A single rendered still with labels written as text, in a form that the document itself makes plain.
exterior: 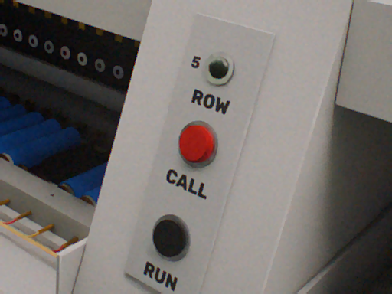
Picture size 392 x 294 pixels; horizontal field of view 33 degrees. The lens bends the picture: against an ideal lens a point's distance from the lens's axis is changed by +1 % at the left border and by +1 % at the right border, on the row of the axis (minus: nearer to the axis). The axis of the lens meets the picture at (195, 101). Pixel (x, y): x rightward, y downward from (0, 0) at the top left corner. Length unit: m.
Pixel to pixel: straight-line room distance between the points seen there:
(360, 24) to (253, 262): 0.10
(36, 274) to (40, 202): 0.05
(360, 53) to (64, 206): 0.22
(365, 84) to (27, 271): 0.22
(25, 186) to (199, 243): 0.17
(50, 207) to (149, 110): 0.13
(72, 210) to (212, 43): 0.16
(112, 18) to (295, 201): 0.13
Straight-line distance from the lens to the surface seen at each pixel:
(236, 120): 0.28
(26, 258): 0.41
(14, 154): 0.48
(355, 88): 0.27
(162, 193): 0.30
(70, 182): 0.44
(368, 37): 0.26
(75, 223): 0.40
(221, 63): 0.28
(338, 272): 0.35
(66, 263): 0.33
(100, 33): 0.54
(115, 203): 0.32
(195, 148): 0.28
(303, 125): 0.27
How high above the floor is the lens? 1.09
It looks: 7 degrees down
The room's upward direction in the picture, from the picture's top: 16 degrees clockwise
